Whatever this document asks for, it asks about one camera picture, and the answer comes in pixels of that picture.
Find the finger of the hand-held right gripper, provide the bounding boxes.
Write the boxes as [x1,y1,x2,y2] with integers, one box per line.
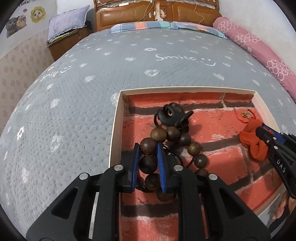
[262,125,284,143]
[255,127,279,160]

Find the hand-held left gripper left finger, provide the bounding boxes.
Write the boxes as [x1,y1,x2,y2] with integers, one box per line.
[26,142,140,241]

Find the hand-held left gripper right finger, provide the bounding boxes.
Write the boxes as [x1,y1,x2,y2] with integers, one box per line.
[157,142,271,241]

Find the black cord hair ties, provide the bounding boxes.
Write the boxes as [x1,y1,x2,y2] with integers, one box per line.
[135,144,192,193]

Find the orange scrunchie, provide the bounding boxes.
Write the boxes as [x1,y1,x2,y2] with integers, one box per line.
[239,120,270,161]

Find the red string bracelet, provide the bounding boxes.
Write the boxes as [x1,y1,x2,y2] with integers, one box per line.
[233,108,257,122]

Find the brown wooden bead bracelet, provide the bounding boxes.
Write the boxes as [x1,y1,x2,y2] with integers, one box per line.
[139,126,210,202]

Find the black hair claw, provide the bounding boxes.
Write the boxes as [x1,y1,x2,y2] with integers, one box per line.
[154,103,194,130]

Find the brick-pattern cardboard tray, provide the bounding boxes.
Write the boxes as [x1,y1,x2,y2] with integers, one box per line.
[109,86,289,241]

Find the person's right hand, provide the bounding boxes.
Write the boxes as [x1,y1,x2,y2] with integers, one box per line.
[272,191,294,220]

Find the pink rolled quilt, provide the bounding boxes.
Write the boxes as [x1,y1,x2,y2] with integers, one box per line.
[213,17,296,102]

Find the striped pillow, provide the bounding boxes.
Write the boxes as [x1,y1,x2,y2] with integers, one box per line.
[162,21,228,39]
[107,21,173,35]

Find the wooden nightstand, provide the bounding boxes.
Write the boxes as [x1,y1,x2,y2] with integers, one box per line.
[47,27,94,61]

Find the wooden headboard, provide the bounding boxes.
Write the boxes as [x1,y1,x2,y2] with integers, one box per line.
[93,0,222,32]

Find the purple dotted pillow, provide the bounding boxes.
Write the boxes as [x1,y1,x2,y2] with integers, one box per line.
[47,5,90,42]

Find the yellow flower cat sticker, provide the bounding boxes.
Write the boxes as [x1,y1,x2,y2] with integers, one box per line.
[31,6,45,23]

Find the grey cat sticker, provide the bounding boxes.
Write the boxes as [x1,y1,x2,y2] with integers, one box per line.
[6,15,28,37]

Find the orange cable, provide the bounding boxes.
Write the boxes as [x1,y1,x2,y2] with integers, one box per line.
[193,2,206,24]

